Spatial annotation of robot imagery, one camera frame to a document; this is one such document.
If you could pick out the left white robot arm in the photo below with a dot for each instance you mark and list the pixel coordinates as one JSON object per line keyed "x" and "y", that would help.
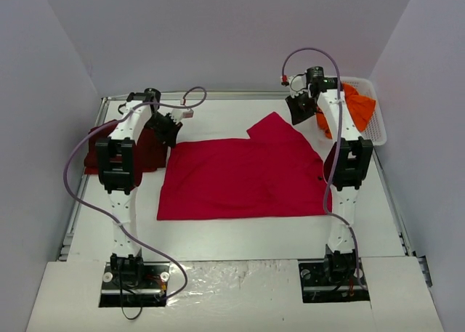
{"x": 120, "y": 173}

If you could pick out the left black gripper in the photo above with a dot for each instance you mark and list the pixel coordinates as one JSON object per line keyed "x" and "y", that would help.
{"x": 166, "y": 126}

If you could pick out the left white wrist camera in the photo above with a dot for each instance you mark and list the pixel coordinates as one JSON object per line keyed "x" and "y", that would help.
{"x": 177, "y": 115}

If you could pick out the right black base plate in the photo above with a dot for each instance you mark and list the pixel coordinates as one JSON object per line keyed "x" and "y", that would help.
{"x": 318, "y": 288}

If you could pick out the white plastic basket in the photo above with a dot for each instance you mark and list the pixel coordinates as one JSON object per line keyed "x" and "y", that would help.
{"x": 376, "y": 128}

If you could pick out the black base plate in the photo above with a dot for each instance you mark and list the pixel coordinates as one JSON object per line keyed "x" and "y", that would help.
{"x": 318, "y": 288}
{"x": 131, "y": 292}

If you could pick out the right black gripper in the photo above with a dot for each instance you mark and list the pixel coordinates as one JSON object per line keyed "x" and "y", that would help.
{"x": 300, "y": 107}

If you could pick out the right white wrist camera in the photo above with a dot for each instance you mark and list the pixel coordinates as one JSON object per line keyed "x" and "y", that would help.
{"x": 296, "y": 84}

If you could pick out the orange t shirt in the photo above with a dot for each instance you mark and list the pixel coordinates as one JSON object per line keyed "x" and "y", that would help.
{"x": 360, "y": 107}

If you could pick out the dark red folded t shirt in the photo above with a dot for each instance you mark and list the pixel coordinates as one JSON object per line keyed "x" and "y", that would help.
{"x": 152, "y": 154}

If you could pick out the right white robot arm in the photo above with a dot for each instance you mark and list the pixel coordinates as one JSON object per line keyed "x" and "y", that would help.
{"x": 344, "y": 168}

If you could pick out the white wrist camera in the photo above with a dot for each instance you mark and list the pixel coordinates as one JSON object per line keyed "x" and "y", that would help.
{"x": 177, "y": 115}
{"x": 296, "y": 84}

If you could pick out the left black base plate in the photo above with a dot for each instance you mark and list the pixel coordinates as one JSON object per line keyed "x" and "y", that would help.
{"x": 131, "y": 292}

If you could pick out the bright red t shirt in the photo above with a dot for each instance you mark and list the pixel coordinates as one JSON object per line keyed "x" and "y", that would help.
{"x": 272, "y": 173}

